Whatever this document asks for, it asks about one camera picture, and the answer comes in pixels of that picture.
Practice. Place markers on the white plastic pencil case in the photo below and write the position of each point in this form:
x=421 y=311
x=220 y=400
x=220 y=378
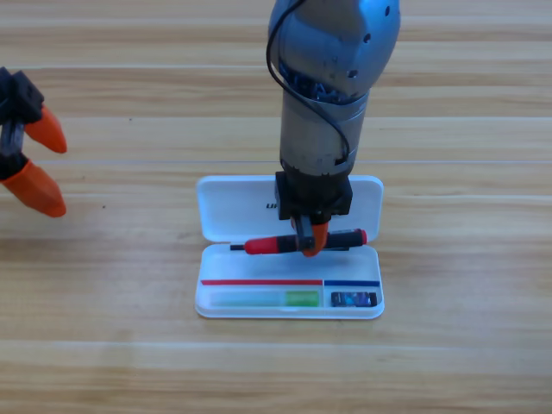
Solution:
x=241 y=267

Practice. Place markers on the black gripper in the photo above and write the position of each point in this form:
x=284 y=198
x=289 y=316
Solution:
x=17 y=99
x=315 y=194

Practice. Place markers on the black eraser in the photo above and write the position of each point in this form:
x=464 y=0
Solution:
x=353 y=299

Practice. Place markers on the red and black marker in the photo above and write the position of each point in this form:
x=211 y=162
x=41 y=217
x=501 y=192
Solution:
x=263 y=245

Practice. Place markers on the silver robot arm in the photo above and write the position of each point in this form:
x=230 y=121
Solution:
x=328 y=77

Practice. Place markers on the green highlighter marker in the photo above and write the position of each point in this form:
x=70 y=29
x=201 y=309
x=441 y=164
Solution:
x=302 y=298

